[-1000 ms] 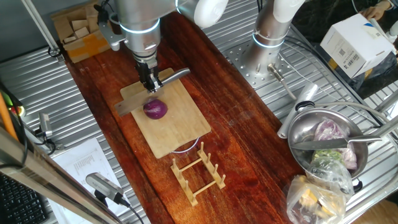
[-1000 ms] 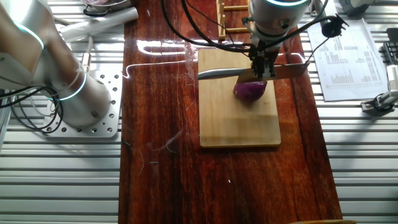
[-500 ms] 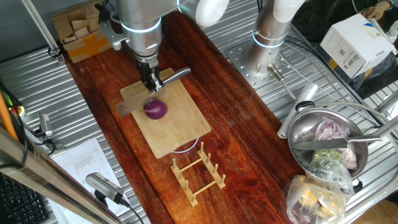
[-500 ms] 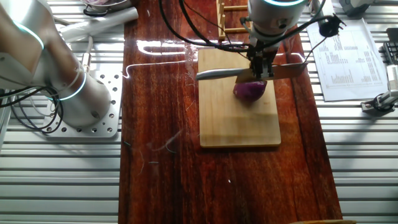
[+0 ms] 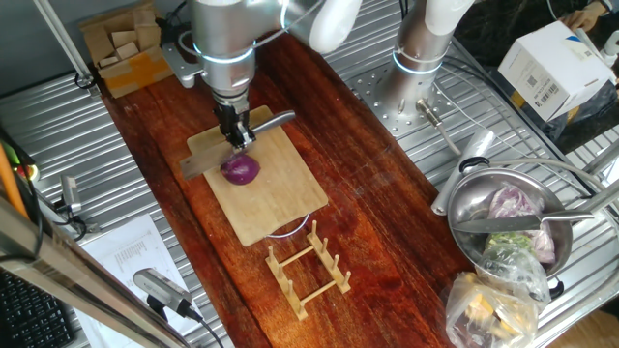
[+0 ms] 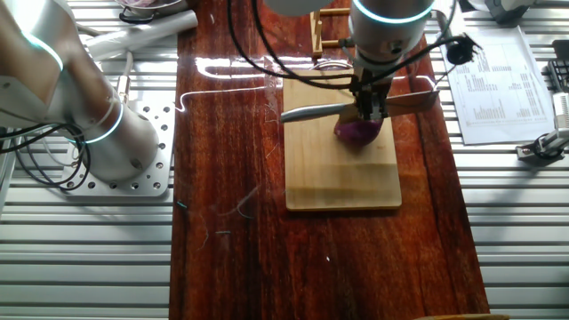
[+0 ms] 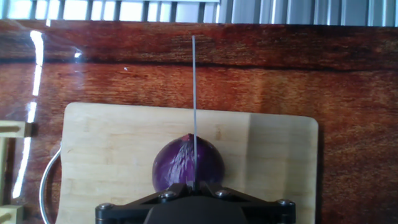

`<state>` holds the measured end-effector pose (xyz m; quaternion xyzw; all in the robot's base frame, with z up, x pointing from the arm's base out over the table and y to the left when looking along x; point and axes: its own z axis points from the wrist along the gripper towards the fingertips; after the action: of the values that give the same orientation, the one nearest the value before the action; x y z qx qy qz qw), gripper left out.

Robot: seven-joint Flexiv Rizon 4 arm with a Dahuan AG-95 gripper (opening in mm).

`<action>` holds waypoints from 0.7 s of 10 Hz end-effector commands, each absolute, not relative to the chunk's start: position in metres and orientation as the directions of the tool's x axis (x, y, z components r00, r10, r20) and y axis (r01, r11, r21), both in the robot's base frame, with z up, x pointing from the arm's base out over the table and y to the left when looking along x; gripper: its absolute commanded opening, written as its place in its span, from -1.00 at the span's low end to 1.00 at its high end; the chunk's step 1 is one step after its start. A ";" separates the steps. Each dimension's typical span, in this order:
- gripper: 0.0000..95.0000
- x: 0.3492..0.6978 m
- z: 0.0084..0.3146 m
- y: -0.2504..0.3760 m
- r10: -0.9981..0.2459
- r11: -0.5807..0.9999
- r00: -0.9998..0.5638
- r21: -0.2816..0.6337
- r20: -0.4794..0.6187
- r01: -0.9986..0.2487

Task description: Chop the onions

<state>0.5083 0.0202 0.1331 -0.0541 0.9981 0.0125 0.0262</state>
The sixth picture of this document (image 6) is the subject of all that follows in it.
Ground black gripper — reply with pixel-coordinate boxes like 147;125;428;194
349;68;393;122

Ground purple onion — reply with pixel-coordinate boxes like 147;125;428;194
333;116;385;148

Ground steel cleaver knife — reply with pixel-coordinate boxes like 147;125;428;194
279;88;441;124

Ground bamboo cutting board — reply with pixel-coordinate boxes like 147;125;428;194
282;61;404;212

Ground wooden knife rack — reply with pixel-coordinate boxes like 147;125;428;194
309;7;357;58

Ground printed paper sheet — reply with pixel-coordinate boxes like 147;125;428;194
439;25;557;147

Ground glossy wood-grain table mat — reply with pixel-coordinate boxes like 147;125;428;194
168;0;490;320

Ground white plastic roll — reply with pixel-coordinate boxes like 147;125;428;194
84;9;199;62

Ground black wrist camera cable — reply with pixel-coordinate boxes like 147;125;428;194
373;35;468;85

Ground thick black gripper cable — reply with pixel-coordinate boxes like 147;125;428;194
226;0;359;90

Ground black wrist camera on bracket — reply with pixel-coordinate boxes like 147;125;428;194
435;9;484;66

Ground grey metal mount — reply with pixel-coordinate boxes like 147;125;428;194
483;0;537;24

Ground silver bar-shaped camera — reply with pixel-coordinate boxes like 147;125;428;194
550;91;569;131

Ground steel bowl with black handles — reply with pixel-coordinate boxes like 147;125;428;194
113;0;188;24

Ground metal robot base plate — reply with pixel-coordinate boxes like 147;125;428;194
60;100;177;199

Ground grey cable with metal connector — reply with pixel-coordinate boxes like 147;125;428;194
116;51;135;106

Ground black looped robot cables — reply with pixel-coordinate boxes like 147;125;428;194
0;122;92;192

